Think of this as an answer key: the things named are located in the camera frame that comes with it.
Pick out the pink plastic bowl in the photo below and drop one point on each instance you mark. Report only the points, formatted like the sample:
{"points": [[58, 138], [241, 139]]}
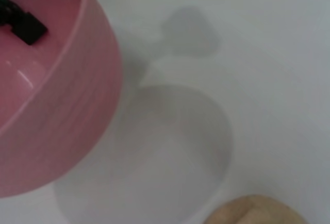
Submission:
{"points": [[64, 105]]}

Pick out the tan egg yolk pastry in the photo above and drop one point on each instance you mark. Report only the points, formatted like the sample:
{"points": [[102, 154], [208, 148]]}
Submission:
{"points": [[255, 211]]}

